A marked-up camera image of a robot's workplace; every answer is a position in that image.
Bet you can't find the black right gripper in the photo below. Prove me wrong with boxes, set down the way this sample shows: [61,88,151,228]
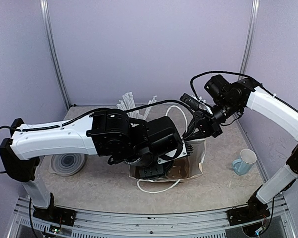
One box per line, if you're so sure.
[185,97,242,140]

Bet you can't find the cardboard cup carrier tray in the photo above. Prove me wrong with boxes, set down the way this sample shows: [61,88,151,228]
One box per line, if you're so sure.
[166,158,190,179]

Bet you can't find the brown paper takeout bag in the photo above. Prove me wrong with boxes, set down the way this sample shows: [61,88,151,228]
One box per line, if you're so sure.
[128,105,206,194]

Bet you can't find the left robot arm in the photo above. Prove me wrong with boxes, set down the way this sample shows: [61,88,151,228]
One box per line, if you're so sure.
[0,108,172,221]

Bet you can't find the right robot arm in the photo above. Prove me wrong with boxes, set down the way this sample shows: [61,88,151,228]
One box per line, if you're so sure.
[180,74,298,220]

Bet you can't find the light blue ceramic mug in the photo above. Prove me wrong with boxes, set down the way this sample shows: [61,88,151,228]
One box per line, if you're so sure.
[232,149,257,176]

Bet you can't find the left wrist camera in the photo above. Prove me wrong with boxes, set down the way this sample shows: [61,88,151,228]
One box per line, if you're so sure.
[147,116,193,164]

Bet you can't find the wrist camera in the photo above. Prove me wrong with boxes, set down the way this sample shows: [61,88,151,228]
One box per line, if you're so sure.
[147,116,193,164]
[180,75,233,110]

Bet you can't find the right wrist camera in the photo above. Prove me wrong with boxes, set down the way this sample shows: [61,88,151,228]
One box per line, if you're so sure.
[180,75,233,110]

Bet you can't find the aluminium front rail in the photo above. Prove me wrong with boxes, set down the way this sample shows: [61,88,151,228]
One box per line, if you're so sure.
[7,197,296,238]

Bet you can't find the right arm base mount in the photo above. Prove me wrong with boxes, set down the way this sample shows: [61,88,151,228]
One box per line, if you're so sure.
[226,196,271,226]

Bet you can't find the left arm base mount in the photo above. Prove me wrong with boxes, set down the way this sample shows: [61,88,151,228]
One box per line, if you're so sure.
[33,193,76,227]

